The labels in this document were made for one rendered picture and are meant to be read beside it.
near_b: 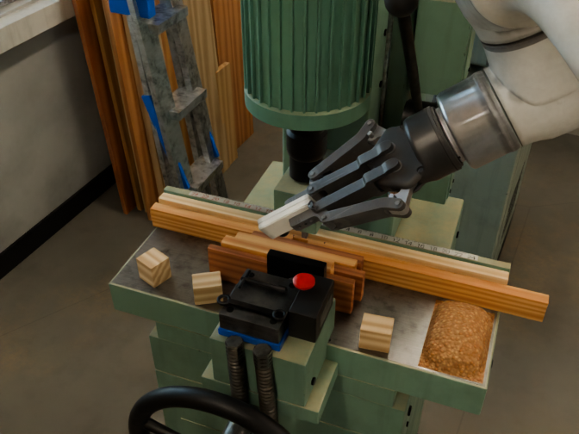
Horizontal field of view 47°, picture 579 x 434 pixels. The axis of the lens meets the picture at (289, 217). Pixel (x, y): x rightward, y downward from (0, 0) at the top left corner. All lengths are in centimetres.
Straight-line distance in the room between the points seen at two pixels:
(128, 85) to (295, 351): 167
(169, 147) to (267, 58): 109
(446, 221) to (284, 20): 70
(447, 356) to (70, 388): 143
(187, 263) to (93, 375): 111
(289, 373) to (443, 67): 51
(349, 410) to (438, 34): 59
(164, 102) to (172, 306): 90
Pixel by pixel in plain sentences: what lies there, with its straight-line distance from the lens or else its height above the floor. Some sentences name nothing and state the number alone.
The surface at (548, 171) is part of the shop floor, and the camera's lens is 315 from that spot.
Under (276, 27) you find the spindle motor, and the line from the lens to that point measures 83.
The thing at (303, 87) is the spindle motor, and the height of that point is 126.
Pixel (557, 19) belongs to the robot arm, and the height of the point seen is 147.
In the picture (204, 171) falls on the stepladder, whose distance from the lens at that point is 205.
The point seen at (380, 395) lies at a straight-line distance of 104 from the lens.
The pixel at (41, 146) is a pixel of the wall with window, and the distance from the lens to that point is 258.
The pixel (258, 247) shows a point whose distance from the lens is 104.
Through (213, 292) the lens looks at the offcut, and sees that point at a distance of 104.
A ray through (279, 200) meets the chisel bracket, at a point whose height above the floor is 105.
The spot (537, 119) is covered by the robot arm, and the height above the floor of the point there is 133.
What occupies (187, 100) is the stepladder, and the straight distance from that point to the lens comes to 193.
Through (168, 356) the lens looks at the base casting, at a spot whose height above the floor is 76.
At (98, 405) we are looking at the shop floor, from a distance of 212.
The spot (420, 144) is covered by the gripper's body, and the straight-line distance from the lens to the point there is 70.
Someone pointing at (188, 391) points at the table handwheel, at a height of 95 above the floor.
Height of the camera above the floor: 164
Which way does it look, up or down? 38 degrees down
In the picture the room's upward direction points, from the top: straight up
